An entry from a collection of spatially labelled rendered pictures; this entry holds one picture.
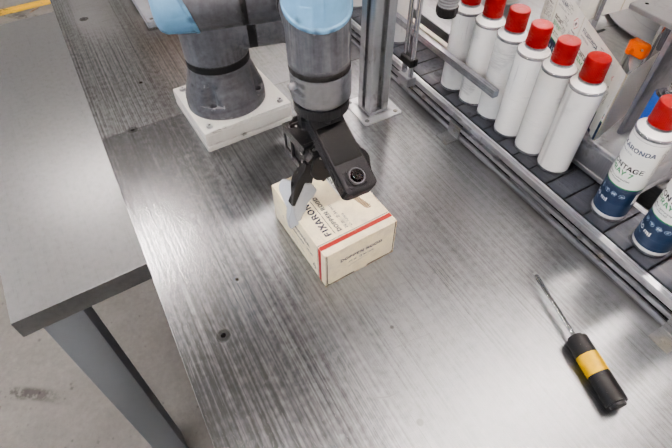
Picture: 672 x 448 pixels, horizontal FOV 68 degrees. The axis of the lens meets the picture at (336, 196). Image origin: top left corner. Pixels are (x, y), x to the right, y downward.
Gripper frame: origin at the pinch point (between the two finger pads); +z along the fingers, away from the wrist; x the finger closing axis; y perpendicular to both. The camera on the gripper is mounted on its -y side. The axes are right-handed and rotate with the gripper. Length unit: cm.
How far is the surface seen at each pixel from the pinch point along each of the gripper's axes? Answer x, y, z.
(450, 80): -35.6, 14.6, -2.4
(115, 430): 54, 30, 88
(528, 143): -34.7, -6.2, -2.0
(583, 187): -37.0, -16.7, 0.8
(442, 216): -17.3, -6.5, 5.6
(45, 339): 65, 69, 87
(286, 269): 9.5, -2.0, 5.4
